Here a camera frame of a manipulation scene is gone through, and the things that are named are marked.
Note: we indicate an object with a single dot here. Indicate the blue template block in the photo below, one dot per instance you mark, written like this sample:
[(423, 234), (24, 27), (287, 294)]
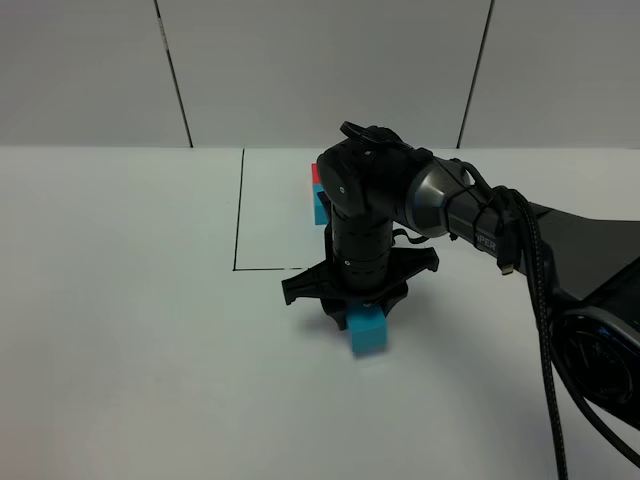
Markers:
[(320, 215)]

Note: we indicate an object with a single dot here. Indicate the red template block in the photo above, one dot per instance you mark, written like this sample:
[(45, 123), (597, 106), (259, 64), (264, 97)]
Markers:
[(316, 181)]

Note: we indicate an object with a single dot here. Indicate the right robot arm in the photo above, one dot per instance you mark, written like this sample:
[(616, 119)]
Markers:
[(384, 198)]

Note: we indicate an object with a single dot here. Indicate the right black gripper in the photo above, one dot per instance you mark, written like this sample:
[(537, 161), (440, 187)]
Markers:
[(362, 266)]

